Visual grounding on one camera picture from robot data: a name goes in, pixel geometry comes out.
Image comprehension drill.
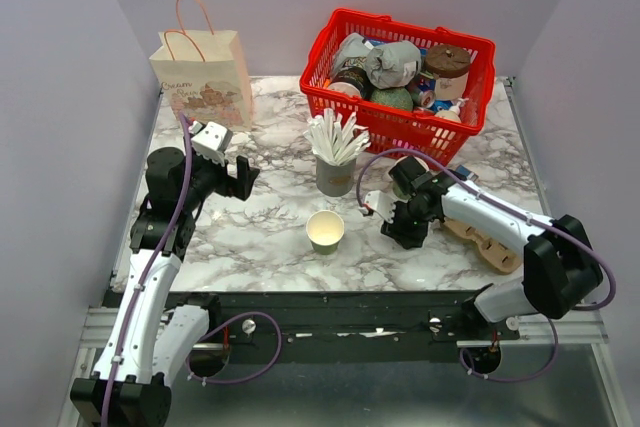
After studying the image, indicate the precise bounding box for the brown lidded white tub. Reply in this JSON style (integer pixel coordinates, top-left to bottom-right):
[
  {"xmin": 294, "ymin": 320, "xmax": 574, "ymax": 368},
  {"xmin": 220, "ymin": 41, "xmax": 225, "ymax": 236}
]
[{"xmin": 424, "ymin": 44, "xmax": 471, "ymax": 101}]

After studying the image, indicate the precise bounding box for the red blue drink can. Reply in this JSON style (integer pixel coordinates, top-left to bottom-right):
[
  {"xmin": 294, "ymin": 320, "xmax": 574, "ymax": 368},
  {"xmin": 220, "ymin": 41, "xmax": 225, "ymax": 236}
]
[{"xmin": 407, "ymin": 79, "xmax": 436, "ymax": 109}]

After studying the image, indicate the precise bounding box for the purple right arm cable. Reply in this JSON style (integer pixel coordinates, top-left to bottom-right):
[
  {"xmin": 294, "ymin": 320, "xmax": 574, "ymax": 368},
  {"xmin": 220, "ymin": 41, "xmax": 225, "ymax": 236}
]
[{"xmin": 355, "ymin": 147, "xmax": 617, "ymax": 383}]

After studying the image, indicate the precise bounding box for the green textured ball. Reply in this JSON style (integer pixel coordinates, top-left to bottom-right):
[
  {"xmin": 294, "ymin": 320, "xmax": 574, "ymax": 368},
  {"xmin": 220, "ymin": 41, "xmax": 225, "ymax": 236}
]
[{"xmin": 369, "ymin": 87, "xmax": 414, "ymax": 112}]

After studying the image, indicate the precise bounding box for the white pump bottle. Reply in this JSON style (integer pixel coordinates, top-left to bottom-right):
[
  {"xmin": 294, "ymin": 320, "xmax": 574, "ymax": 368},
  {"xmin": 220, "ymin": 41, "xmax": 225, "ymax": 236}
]
[{"xmin": 433, "ymin": 98, "xmax": 468, "ymax": 123}]

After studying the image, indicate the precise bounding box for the cream printed paper bag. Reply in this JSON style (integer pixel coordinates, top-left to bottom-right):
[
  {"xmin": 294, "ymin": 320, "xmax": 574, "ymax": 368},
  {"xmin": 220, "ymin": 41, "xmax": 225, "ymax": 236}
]
[{"xmin": 149, "ymin": 14, "xmax": 254, "ymax": 131}]

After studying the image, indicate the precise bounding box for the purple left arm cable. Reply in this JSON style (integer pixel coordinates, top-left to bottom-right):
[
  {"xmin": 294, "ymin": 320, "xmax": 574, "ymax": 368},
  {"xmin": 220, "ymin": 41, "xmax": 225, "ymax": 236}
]
[{"xmin": 99, "ymin": 114, "xmax": 284, "ymax": 427}]

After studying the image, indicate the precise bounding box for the green paper coffee cup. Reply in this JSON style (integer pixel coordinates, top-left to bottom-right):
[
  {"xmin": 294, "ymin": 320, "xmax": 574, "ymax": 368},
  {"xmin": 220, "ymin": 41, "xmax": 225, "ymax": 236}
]
[{"xmin": 306, "ymin": 210, "xmax": 345, "ymax": 255}]

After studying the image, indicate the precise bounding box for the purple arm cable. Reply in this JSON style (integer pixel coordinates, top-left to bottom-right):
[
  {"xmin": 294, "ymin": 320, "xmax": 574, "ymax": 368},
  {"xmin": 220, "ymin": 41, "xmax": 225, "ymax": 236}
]
[
  {"xmin": 355, "ymin": 147, "xmax": 617, "ymax": 383},
  {"xmin": 99, "ymin": 114, "xmax": 284, "ymax": 427}
]

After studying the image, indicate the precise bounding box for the grey wrapped bundle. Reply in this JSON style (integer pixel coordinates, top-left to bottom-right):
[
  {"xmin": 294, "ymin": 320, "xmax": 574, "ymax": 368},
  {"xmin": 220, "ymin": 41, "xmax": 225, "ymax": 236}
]
[{"xmin": 364, "ymin": 40, "xmax": 422, "ymax": 89}]

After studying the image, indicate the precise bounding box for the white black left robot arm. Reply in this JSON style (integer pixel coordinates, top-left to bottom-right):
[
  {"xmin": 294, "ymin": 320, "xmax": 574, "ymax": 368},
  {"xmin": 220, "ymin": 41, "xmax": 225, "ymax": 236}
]
[{"xmin": 70, "ymin": 147, "xmax": 259, "ymax": 426}]

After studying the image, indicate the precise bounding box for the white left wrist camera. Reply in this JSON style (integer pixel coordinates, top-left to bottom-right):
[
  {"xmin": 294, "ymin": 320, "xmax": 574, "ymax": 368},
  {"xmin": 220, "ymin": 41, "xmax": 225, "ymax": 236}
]
[{"xmin": 189, "ymin": 121, "xmax": 233, "ymax": 165}]

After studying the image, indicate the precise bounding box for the white wrapped straws bundle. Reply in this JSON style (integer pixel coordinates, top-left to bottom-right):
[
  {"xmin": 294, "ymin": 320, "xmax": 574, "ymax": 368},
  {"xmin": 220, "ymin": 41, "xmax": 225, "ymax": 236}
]
[{"xmin": 304, "ymin": 108, "xmax": 371, "ymax": 166}]

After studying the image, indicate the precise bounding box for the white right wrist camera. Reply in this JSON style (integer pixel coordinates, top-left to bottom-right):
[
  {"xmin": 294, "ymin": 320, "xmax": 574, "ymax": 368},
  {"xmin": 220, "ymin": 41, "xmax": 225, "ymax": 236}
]
[{"xmin": 359, "ymin": 190, "xmax": 396, "ymax": 224}]

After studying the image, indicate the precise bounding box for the grey straw holder cup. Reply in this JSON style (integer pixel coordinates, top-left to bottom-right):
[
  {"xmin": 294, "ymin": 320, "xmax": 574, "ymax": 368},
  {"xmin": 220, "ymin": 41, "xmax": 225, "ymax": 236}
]
[{"xmin": 316, "ymin": 157, "xmax": 356, "ymax": 197}]

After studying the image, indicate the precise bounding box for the blue yellow card packet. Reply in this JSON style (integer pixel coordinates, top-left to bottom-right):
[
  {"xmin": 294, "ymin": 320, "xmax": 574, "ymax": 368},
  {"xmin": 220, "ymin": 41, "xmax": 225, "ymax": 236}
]
[{"xmin": 454, "ymin": 165, "xmax": 478, "ymax": 182}]

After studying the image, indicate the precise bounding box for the black mounting base rail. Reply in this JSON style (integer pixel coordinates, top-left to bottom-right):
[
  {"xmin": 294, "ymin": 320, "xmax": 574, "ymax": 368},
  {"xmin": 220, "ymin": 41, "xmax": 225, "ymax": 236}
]
[{"xmin": 167, "ymin": 291, "xmax": 519, "ymax": 366}]

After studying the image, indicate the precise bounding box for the brown cardboard cup carrier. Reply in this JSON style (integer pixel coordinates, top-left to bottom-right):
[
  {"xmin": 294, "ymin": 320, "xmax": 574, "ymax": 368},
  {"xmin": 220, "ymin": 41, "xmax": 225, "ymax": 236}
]
[{"xmin": 440, "ymin": 218, "xmax": 522, "ymax": 275}]

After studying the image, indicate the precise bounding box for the red plastic shopping basket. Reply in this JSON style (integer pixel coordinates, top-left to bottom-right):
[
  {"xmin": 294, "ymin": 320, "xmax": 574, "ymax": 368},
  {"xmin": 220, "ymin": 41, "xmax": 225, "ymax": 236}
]
[{"xmin": 299, "ymin": 8, "xmax": 496, "ymax": 165}]

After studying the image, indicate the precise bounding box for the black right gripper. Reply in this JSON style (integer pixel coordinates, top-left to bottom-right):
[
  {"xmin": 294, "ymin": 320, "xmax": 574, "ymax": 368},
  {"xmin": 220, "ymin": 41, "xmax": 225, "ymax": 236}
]
[{"xmin": 380, "ymin": 199, "xmax": 434, "ymax": 250}]

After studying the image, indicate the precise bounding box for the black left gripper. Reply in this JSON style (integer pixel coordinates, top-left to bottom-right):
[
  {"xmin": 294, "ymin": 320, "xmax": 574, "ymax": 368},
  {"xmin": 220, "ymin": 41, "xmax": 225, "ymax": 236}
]
[{"xmin": 180, "ymin": 133, "xmax": 260, "ymax": 212}]

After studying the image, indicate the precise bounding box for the dark printed paper cup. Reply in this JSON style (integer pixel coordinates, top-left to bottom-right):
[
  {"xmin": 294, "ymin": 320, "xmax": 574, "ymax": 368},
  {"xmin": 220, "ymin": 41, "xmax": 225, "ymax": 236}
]
[{"xmin": 327, "ymin": 57, "xmax": 372, "ymax": 99}]

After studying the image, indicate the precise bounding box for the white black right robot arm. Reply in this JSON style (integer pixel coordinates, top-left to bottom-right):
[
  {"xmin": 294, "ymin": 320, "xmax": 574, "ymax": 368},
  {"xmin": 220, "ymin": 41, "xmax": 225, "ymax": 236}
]
[{"xmin": 365, "ymin": 157, "xmax": 603, "ymax": 339}]

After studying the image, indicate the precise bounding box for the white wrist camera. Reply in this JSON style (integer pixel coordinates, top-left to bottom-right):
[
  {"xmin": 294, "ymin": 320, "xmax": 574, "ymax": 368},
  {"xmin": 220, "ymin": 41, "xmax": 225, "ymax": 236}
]
[
  {"xmin": 359, "ymin": 190, "xmax": 396, "ymax": 224},
  {"xmin": 189, "ymin": 121, "xmax": 233, "ymax": 165}
]

